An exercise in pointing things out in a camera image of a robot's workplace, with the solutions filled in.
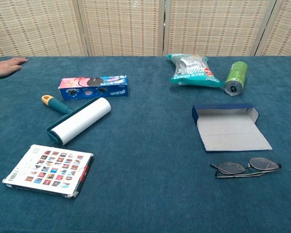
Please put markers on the green drink can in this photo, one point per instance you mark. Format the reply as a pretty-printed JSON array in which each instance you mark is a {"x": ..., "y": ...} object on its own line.
[{"x": 236, "y": 75}]

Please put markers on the teal plastic snack bag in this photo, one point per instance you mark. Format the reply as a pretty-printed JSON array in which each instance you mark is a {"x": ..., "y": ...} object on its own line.
[{"x": 191, "y": 70}]

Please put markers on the teal lint roller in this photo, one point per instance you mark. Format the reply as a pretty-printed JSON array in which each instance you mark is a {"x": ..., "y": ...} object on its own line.
[{"x": 82, "y": 119}]

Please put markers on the black-framed eyeglasses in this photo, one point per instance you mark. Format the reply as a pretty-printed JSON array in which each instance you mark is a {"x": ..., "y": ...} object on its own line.
[{"x": 229, "y": 168}]

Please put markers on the teal tablecloth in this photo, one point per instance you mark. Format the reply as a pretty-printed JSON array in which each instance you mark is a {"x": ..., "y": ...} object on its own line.
[{"x": 145, "y": 170}]

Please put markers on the person's bare hand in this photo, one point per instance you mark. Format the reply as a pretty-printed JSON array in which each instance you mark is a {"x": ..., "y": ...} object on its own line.
[{"x": 4, "y": 68}]

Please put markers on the blue cookie box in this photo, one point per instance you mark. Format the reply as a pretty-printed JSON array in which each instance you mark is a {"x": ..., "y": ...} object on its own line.
[{"x": 94, "y": 89}]

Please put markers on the white box with picture grid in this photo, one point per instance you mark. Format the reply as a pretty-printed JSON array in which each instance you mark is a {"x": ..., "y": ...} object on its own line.
[{"x": 51, "y": 170}]

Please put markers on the dark blue glasses case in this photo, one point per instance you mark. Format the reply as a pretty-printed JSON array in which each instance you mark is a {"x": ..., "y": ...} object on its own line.
[{"x": 228, "y": 131}]

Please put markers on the woven folding screen panel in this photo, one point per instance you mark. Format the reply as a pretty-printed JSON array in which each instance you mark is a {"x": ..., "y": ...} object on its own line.
[
  {"x": 122, "y": 24},
  {"x": 215, "y": 24},
  {"x": 285, "y": 26},
  {"x": 34, "y": 24}
]

